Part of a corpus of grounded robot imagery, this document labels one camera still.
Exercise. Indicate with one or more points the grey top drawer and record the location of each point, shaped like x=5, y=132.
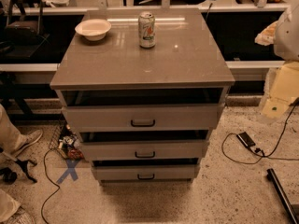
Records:
x=142, y=117

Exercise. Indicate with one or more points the grey drawer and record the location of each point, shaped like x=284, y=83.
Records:
x=115, y=151
x=142, y=117
x=145, y=173

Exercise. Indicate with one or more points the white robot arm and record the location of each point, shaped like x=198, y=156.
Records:
x=286, y=40

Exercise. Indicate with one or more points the grey drawer cabinet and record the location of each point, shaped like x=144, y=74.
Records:
x=185, y=67

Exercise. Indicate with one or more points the grey middle drawer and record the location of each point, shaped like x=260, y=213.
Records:
x=115, y=151

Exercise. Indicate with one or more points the grey bottom drawer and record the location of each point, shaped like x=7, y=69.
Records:
x=145, y=173

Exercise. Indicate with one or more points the green soda can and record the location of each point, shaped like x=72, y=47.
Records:
x=146, y=29

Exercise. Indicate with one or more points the white bowl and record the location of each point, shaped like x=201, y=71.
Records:
x=94, y=29

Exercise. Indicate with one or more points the person leg with shoe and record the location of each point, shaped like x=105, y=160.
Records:
x=12, y=140

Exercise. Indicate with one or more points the black chair left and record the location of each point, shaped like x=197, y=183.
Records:
x=24, y=33

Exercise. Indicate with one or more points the black chair base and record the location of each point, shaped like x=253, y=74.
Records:
x=10, y=176

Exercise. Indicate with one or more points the black bar on floor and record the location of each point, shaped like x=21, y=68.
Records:
x=292, y=210

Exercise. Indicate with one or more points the person leg lower left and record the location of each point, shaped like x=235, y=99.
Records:
x=11, y=211

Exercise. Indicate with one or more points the wire basket with items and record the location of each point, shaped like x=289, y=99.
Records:
x=66, y=143

